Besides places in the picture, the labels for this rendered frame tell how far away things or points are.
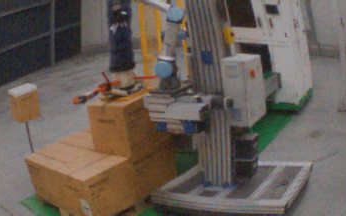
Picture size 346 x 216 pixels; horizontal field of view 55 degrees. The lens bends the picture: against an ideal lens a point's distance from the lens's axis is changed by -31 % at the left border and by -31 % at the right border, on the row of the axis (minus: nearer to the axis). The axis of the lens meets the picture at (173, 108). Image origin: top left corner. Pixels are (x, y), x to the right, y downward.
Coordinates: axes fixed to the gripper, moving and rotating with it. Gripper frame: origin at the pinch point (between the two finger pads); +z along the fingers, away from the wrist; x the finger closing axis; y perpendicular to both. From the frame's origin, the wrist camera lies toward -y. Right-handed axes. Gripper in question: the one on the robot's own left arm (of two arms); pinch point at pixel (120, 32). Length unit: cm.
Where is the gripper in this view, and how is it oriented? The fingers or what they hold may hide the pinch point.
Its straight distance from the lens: 318.4
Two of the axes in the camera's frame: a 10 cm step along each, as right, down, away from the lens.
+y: -8.2, -0.5, 5.7
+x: -5.6, 2.7, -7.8
